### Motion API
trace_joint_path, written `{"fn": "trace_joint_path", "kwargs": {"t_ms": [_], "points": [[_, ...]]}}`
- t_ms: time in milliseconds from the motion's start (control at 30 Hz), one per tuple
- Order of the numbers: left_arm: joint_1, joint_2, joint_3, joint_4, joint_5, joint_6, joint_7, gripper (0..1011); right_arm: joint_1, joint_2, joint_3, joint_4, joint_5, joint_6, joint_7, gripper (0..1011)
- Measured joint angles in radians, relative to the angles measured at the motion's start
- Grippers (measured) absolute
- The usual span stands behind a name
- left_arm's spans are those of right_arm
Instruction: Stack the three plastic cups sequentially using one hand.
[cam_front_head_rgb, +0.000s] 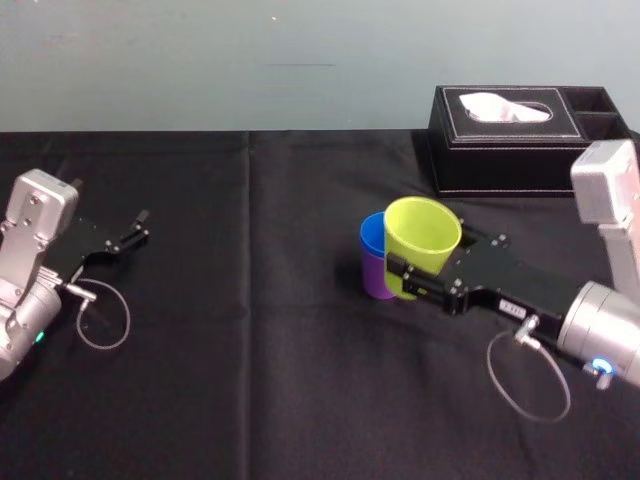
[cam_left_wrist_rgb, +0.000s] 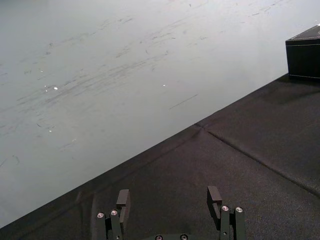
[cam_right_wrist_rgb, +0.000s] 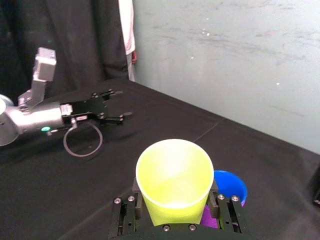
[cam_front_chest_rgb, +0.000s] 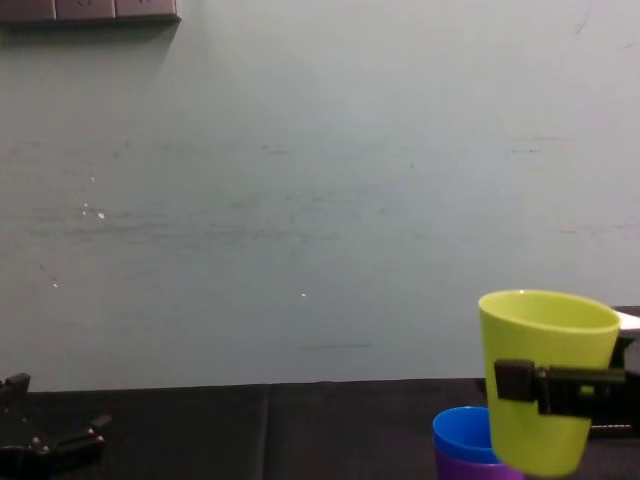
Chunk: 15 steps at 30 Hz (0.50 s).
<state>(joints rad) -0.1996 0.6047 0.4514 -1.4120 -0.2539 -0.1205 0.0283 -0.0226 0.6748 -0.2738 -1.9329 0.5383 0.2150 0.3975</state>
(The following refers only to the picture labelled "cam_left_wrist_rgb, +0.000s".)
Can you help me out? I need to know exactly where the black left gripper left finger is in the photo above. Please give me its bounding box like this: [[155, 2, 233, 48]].
[[96, 188, 131, 240]]

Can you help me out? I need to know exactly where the black table cloth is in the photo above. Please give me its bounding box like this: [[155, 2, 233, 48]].
[[0, 73, 320, 240]]

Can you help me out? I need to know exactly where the black box with white stitching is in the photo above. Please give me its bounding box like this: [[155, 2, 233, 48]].
[[285, 24, 320, 80]]

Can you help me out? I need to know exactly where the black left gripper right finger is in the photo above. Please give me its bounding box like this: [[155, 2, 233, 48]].
[[206, 185, 247, 240]]

